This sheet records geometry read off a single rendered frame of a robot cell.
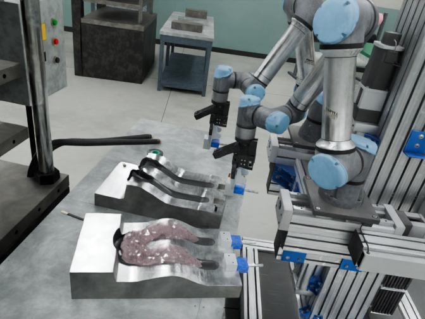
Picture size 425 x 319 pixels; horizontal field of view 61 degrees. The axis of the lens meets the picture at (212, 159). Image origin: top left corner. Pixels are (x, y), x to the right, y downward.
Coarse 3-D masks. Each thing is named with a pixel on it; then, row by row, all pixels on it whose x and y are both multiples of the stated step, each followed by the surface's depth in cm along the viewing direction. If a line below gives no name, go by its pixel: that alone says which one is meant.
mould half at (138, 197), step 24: (120, 168) 158; (144, 168) 146; (168, 168) 154; (96, 192) 141; (120, 192) 143; (144, 192) 136; (192, 192) 145; (216, 192) 146; (168, 216) 139; (192, 216) 137; (216, 216) 135
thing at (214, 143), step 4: (204, 136) 175; (204, 140) 173; (212, 140) 175; (216, 140) 176; (204, 144) 174; (208, 144) 174; (212, 144) 174; (216, 144) 174; (220, 144) 175; (224, 144) 175; (204, 148) 175; (208, 148) 175
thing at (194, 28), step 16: (176, 16) 580; (192, 16) 590; (208, 16) 627; (160, 32) 464; (176, 32) 468; (192, 32) 483; (208, 32) 498; (160, 48) 475; (208, 48) 475; (160, 64) 485; (176, 64) 593; (192, 64) 606; (208, 64) 485; (160, 80) 496; (176, 80) 518; (192, 80) 528
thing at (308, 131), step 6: (306, 120) 168; (312, 120) 164; (306, 126) 167; (312, 126) 164; (318, 126) 163; (300, 132) 169; (306, 132) 167; (312, 132) 164; (318, 132) 164; (306, 138) 166; (312, 138) 165; (318, 138) 164
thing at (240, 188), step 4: (228, 180) 144; (228, 184) 142; (236, 184) 144; (240, 184) 145; (244, 184) 145; (228, 188) 143; (236, 188) 142; (240, 188) 142; (244, 188) 142; (224, 192) 144; (228, 192) 143; (232, 192) 143; (236, 192) 143; (240, 192) 142; (256, 192) 143
